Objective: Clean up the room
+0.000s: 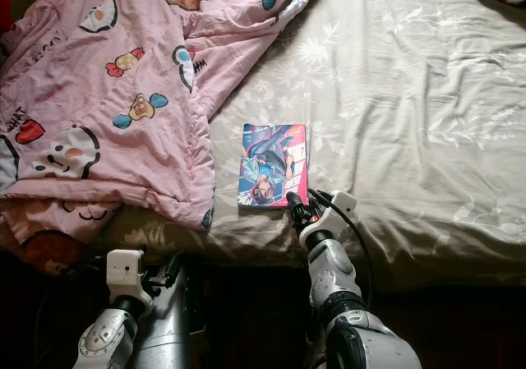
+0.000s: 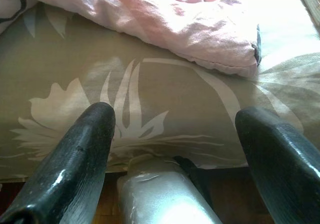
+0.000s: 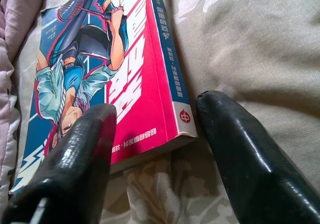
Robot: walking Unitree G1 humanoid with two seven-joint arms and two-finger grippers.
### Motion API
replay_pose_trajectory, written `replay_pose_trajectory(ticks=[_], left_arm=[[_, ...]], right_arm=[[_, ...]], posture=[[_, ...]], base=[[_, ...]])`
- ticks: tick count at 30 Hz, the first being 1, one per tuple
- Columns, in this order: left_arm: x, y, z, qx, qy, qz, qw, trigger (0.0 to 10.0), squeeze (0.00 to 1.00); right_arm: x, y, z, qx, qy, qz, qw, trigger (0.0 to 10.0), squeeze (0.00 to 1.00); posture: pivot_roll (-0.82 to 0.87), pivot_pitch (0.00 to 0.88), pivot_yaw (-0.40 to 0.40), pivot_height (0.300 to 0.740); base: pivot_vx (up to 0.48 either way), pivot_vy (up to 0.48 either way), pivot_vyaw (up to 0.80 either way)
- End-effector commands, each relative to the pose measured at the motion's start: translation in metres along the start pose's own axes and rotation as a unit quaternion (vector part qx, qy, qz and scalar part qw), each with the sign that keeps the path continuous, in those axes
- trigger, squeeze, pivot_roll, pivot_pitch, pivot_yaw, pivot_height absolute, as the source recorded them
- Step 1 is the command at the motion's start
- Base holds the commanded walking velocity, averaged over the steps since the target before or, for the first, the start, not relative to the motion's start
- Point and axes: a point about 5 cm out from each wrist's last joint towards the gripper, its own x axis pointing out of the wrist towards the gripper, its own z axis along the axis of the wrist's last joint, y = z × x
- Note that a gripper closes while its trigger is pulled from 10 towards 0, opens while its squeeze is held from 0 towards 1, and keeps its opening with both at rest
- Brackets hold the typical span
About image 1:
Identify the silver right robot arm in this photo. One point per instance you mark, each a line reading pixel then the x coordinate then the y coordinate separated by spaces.
pixel 333 274

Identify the colourful comic book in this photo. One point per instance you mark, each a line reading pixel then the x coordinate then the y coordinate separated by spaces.
pixel 267 163

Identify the beige floral bed sheet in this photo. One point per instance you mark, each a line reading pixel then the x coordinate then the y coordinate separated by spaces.
pixel 403 98

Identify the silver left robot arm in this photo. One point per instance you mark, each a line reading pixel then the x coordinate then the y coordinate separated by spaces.
pixel 103 344

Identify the silver robot left leg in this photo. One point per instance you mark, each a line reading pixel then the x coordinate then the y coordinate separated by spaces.
pixel 168 336

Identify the pink cartoon print blanket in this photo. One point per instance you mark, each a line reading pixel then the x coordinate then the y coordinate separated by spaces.
pixel 131 98

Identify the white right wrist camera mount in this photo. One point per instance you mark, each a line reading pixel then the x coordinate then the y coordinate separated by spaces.
pixel 341 205

